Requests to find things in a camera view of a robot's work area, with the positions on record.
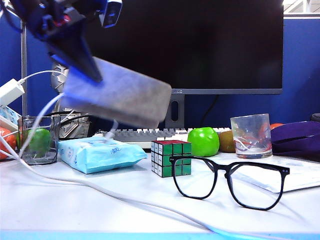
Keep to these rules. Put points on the black framed glasses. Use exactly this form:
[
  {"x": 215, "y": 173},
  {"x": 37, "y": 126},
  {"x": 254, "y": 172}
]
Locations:
[{"x": 285, "y": 171}]

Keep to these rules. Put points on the small orange fruit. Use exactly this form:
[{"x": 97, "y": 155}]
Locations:
[{"x": 275, "y": 126}]

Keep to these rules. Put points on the grey suede glasses case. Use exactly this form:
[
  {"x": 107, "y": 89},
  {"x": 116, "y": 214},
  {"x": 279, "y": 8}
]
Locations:
[{"x": 125, "y": 100}]

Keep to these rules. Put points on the silver robot figurine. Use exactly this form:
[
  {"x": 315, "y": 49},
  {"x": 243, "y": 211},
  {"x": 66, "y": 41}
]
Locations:
[{"x": 75, "y": 127}]

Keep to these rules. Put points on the blue and white box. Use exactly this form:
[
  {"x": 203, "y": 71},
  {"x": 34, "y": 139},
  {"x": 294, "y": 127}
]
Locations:
[{"x": 8, "y": 118}]

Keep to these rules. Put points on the grey monitor stand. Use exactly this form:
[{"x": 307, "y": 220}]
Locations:
[{"x": 182, "y": 110}]

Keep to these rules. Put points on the grey partition post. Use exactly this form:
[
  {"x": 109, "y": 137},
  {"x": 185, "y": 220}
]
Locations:
[{"x": 23, "y": 75}]

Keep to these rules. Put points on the purple fabric bag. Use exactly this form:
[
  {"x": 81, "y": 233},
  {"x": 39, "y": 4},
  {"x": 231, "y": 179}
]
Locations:
[{"x": 295, "y": 135}]

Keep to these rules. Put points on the white charger adapter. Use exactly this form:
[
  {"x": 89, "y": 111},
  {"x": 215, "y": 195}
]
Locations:
[{"x": 10, "y": 92}]

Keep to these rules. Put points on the shiny green apple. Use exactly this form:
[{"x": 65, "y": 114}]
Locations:
[{"x": 203, "y": 142}]

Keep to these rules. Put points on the large orange fruit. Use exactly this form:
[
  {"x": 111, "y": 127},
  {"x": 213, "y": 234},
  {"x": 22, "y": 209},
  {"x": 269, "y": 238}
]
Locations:
[{"x": 5, "y": 131}]

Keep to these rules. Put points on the dark rounded object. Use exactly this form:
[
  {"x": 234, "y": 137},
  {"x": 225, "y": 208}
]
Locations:
[{"x": 316, "y": 117}]

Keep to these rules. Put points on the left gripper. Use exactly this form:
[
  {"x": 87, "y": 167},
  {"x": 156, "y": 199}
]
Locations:
[{"x": 57, "y": 17}]

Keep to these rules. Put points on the white and grey keyboard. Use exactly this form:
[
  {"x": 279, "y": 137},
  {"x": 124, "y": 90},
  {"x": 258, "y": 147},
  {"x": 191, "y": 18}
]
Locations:
[{"x": 135, "y": 136}]

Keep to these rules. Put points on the brown kiwi fruit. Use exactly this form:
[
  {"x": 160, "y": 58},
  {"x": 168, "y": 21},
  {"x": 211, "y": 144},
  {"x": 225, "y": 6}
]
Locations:
[{"x": 227, "y": 142}]

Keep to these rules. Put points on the smoky square glass cup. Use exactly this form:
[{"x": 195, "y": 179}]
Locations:
[{"x": 53, "y": 140}]

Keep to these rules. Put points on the green apple behind glass cup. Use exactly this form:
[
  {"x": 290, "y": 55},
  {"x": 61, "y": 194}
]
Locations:
[{"x": 40, "y": 142}]

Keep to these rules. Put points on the black computer monitor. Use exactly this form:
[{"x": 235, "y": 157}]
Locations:
[{"x": 200, "y": 50}]

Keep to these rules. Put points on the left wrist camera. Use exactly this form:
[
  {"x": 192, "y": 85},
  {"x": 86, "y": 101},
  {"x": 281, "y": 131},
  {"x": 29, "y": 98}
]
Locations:
[{"x": 111, "y": 13}]

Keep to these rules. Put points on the rubik's cube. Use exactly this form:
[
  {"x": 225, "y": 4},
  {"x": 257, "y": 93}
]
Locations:
[{"x": 160, "y": 157}]

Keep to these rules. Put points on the clear tumbler with red swirls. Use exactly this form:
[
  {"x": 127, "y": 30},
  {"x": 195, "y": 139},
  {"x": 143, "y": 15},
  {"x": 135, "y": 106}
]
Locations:
[{"x": 251, "y": 135}]

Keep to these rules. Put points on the white paper sheet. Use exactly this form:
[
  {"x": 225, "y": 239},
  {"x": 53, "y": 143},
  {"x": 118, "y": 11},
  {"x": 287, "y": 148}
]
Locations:
[{"x": 300, "y": 175}]

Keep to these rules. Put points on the light blue wet wipes pack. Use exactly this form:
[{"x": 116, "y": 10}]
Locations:
[{"x": 100, "y": 157}]

